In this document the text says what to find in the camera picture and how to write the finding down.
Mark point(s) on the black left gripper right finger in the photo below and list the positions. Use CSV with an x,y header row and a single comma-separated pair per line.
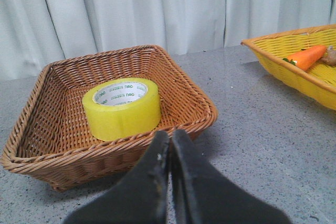
x,y
201,194

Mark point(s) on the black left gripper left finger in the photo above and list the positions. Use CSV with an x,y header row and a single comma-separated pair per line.
x,y
139,197

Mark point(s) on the yellow packing tape roll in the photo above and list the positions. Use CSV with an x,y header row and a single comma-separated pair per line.
x,y
121,108

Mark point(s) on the brown wicker basket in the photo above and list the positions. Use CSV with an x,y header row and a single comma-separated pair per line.
x,y
51,140

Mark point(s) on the yellow woven plastic basket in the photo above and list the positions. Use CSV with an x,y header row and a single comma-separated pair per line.
x,y
318,82

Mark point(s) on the orange toy carrot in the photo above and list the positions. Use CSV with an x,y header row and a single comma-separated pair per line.
x,y
304,59

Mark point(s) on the brown ginger root toy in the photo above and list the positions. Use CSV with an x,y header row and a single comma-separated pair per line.
x,y
330,56

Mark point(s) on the white pleated curtain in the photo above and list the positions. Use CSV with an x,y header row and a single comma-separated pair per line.
x,y
35,33

